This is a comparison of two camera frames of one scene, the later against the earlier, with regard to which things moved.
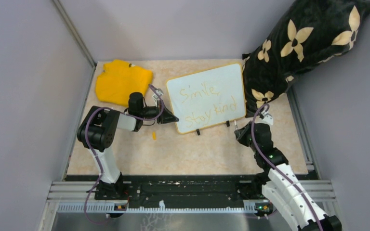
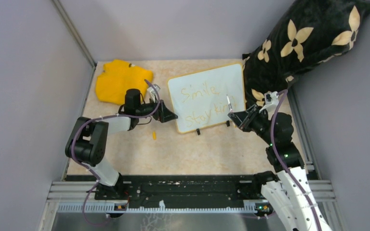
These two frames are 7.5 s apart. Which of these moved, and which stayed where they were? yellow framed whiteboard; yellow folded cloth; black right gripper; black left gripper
Moved: black right gripper
Stayed: yellow framed whiteboard; yellow folded cloth; black left gripper
